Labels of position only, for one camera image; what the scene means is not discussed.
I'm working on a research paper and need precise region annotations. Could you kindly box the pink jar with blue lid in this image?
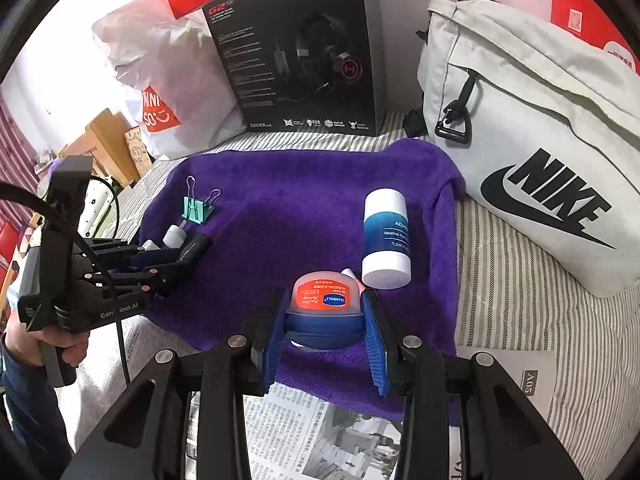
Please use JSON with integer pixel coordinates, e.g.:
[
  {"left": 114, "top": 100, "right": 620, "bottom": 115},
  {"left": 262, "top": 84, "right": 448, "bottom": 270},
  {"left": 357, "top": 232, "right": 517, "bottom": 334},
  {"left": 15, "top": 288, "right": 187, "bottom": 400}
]
[{"left": 284, "top": 272, "right": 366, "bottom": 351}]

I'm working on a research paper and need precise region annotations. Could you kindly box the white sling bag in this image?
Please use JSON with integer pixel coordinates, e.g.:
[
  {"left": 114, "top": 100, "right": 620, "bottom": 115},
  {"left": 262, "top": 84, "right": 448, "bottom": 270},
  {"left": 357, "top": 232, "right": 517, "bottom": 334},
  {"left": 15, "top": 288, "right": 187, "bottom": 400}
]
[{"left": 402, "top": 0, "right": 640, "bottom": 298}]

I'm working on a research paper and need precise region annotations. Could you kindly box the black headphone box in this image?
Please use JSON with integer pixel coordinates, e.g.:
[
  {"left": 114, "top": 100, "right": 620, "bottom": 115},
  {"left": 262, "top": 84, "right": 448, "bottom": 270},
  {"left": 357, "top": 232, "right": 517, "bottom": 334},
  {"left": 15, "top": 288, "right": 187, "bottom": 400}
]
[{"left": 201, "top": 0, "right": 388, "bottom": 137}]

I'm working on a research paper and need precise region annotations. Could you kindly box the patterned small box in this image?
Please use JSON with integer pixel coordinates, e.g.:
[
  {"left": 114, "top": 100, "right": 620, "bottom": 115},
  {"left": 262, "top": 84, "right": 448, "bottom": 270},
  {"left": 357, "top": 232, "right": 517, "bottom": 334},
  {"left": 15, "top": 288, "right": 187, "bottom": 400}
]
[{"left": 122, "top": 127, "right": 153, "bottom": 181}]

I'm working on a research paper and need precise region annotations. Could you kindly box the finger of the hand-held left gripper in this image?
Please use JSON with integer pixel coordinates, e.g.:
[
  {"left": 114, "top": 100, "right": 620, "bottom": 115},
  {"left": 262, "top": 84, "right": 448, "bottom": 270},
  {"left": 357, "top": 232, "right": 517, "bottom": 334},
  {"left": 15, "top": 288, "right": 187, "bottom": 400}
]
[
  {"left": 75, "top": 262, "right": 198, "bottom": 302},
  {"left": 75, "top": 241, "right": 181, "bottom": 273}
]

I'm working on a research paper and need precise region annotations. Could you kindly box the black cable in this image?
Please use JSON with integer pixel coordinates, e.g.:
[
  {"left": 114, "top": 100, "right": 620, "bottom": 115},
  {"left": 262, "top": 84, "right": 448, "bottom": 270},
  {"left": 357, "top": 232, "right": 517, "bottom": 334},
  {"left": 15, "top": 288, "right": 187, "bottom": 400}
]
[{"left": 0, "top": 175, "right": 136, "bottom": 386}]

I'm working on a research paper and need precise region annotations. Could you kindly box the purple towel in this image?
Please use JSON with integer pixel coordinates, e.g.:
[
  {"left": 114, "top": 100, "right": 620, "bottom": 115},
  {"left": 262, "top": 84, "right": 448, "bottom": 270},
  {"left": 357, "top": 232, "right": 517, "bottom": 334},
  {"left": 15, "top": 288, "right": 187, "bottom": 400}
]
[{"left": 137, "top": 139, "right": 468, "bottom": 423}]

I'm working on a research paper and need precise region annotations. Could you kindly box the wooden furniture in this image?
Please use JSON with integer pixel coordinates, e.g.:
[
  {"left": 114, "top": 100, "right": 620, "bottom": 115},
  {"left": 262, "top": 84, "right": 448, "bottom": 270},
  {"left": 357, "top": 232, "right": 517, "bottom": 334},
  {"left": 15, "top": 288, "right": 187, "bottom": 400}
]
[{"left": 60, "top": 107, "right": 143, "bottom": 188}]

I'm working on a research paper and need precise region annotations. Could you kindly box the green binder clip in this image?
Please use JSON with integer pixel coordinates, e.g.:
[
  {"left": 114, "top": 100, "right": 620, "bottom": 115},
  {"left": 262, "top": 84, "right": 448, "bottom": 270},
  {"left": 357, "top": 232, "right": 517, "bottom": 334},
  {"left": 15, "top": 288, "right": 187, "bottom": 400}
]
[{"left": 180, "top": 176, "right": 222, "bottom": 224}]

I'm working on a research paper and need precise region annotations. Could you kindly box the white plastic shopping bag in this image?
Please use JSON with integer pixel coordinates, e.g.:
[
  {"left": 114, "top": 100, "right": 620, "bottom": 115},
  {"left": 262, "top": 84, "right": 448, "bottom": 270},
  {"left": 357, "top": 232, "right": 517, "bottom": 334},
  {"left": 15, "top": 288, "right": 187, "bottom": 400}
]
[{"left": 91, "top": 0, "right": 248, "bottom": 161}]

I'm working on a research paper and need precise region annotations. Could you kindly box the person's left hand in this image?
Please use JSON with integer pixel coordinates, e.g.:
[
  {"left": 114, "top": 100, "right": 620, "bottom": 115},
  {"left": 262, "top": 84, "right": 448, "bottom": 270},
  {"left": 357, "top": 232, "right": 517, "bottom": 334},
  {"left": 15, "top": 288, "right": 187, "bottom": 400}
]
[{"left": 0, "top": 320, "right": 93, "bottom": 377}]

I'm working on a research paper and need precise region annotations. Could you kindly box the white polka dot cloth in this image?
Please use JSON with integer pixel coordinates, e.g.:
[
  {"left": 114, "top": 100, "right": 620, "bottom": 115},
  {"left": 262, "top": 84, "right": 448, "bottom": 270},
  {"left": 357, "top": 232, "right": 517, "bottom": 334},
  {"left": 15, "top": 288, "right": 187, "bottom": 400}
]
[{"left": 80, "top": 182, "right": 118, "bottom": 238}]

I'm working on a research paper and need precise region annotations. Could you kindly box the white lotion bottle blue label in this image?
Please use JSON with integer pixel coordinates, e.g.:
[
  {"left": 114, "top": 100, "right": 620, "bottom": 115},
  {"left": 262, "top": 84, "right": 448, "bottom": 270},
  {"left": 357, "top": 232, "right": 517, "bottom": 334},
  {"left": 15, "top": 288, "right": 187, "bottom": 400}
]
[{"left": 361, "top": 189, "right": 413, "bottom": 290}]

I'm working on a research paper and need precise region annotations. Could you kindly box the small white cylinder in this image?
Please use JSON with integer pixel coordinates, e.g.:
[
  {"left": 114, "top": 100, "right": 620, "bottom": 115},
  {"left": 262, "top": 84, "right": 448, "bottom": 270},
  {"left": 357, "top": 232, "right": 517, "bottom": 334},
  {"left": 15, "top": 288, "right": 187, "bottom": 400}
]
[{"left": 163, "top": 225, "right": 189, "bottom": 249}]

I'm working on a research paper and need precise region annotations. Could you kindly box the black tube with script print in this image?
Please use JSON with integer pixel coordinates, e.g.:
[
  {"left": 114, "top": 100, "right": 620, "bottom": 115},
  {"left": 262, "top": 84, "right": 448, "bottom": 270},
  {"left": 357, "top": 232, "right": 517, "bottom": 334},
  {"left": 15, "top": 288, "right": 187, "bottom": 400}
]
[{"left": 142, "top": 232, "right": 210, "bottom": 273}]

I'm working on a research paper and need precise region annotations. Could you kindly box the person's left forearm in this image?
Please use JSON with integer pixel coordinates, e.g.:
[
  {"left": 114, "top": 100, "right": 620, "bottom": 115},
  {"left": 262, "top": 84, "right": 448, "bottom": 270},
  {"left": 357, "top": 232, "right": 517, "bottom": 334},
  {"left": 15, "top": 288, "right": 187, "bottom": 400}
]
[{"left": 0, "top": 355, "right": 73, "bottom": 466}]

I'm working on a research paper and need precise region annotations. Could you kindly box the newspaper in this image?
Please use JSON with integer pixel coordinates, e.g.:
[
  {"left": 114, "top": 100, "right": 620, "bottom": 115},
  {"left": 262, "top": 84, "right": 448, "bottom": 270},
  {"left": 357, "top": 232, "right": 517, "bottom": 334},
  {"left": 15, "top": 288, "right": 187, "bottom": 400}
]
[{"left": 75, "top": 305, "right": 557, "bottom": 480}]

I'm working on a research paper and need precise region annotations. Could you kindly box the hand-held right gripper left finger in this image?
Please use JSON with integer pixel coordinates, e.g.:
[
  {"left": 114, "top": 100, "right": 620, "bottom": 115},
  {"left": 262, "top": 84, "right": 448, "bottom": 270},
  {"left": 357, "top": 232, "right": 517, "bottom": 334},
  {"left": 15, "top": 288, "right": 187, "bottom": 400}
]
[{"left": 60, "top": 287, "right": 289, "bottom": 480}]

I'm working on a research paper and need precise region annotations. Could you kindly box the red striped curtain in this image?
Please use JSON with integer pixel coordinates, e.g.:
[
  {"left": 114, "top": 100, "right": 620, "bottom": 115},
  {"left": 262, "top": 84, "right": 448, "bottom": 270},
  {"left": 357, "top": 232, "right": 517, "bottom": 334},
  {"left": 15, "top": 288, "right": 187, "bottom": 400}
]
[{"left": 0, "top": 95, "right": 46, "bottom": 231}]

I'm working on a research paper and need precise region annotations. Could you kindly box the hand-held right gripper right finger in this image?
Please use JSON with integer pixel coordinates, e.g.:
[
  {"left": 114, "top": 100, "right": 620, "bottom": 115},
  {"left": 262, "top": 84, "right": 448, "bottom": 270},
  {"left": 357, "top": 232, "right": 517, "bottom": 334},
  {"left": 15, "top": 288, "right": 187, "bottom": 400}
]
[{"left": 361, "top": 290, "right": 583, "bottom": 480}]

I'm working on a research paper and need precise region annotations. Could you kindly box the red cardboard box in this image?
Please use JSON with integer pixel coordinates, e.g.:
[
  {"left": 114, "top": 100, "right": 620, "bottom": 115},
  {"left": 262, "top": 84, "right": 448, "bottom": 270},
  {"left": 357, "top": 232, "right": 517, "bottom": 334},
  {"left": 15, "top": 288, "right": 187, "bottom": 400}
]
[{"left": 550, "top": 0, "right": 640, "bottom": 78}]

